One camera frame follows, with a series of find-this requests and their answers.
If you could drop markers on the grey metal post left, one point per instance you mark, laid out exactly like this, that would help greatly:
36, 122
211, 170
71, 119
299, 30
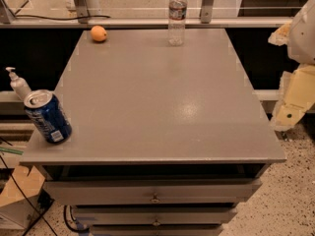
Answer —
82, 11

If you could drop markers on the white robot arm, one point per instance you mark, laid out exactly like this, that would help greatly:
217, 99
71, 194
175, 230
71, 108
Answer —
301, 41

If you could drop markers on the orange fruit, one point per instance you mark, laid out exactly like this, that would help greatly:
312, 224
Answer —
98, 33

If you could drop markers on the green stick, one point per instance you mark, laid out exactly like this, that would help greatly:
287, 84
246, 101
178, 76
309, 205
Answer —
11, 150

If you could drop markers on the clear plastic water bottle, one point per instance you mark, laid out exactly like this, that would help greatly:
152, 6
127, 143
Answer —
177, 10

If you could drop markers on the grey drawer cabinet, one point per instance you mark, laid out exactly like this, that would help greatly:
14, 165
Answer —
143, 110

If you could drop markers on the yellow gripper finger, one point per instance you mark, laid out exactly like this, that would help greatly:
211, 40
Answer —
285, 114
280, 36

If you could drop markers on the middle drawer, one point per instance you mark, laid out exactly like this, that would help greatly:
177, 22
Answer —
154, 215

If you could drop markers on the white pump dispenser bottle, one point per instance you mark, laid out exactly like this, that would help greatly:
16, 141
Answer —
18, 84

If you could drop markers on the cardboard box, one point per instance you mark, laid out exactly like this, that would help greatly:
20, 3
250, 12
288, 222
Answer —
19, 197

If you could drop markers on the top drawer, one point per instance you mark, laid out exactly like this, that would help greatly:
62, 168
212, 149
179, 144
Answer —
151, 192

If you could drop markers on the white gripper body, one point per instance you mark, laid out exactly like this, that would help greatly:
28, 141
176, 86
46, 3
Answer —
304, 38

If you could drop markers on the drawer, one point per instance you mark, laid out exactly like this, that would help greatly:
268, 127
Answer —
162, 230
151, 192
154, 215

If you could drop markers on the blue pepsi can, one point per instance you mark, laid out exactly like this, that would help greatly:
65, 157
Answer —
45, 110

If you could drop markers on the bottom drawer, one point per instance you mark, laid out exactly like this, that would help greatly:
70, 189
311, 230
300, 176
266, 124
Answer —
162, 230

